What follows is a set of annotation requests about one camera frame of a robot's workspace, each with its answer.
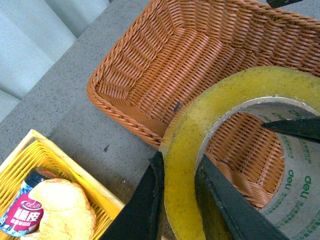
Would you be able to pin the yellow woven basket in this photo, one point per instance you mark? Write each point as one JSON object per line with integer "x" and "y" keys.
{"x": 35, "y": 150}

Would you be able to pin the brown wicker basket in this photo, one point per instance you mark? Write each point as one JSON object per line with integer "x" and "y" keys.
{"x": 176, "y": 49}

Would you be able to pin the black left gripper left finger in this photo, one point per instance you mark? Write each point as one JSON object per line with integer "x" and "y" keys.
{"x": 142, "y": 217}

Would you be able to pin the toy bread croissant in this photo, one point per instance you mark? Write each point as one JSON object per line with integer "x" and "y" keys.
{"x": 67, "y": 213}

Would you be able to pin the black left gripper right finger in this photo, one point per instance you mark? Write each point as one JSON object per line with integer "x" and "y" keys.
{"x": 225, "y": 213}

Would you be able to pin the white curtain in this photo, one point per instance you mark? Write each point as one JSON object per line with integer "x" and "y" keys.
{"x": 34, "y": 34}

